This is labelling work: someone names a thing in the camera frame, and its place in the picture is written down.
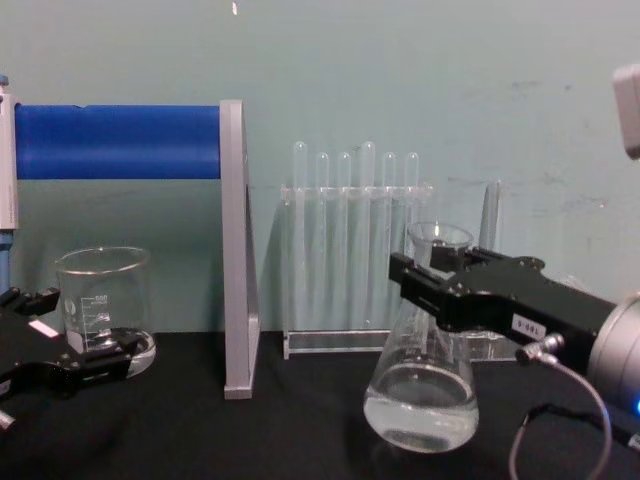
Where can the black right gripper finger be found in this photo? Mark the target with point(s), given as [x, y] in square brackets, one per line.
[425, 295]
[450, 255]

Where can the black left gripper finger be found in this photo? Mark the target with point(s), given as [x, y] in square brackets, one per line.
[105, 357]
[40, 302]

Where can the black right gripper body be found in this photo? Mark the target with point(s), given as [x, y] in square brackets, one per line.
[545, 305]

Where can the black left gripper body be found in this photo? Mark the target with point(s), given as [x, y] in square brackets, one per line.
[30, 345]

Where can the clear glass conical flask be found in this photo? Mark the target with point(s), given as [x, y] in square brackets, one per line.
[400, 350]

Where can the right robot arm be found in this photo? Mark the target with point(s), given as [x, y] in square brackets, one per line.
[617, 350]

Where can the clear pointed tube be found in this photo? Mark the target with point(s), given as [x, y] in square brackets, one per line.
[492, 215]

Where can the clear glass beaker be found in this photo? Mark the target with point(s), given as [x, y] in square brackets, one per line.
[100, 280]

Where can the clear acrylic test tube rack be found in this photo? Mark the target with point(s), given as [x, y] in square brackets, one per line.
[335, 345]

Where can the clear liquid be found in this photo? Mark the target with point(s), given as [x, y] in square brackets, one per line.
[420, 407]

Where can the wide clear glass test tube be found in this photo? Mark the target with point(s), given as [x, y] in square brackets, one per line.
[368, 165]

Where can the grey stand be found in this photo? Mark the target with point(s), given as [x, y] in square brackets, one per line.
[235, 250]

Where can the black table cloth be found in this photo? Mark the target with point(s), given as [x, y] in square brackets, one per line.
[300, 440]

